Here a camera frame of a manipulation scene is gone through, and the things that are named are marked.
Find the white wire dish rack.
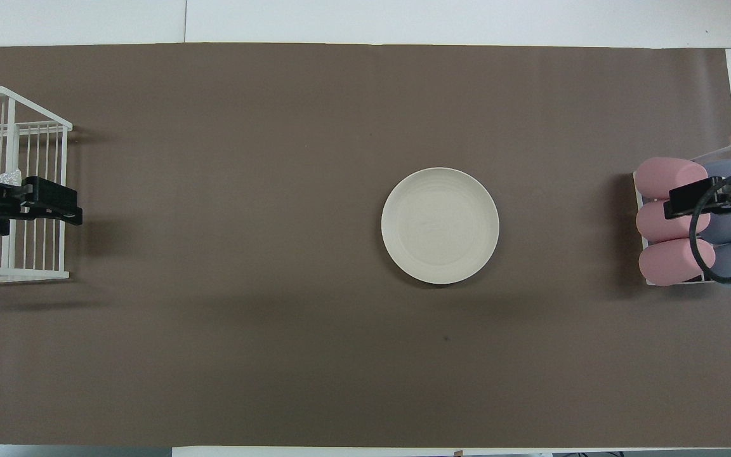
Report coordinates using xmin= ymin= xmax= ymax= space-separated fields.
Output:
xmin=0 ymin=85 xmax=73 ymax=284

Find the brown table mat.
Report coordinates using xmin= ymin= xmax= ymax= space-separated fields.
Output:
xmin=0 ymin=43 xmax=731 ymax=448

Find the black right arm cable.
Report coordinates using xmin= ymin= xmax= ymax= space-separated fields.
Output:
xmin=688 ymin=171 xmax=731 ymax=284

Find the cream round plate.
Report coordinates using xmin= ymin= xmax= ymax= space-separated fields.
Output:
xmin=381 ymin=167 xmax=500 ymax=285

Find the pink plastic cup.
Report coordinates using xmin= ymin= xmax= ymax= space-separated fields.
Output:
xmin=634 ymin=157 xmax=709 ymax=201
xmin=636 ymin=199 xmax=712 ymax=243
xmin=638 ymin=238 xmax=716 ymax=286

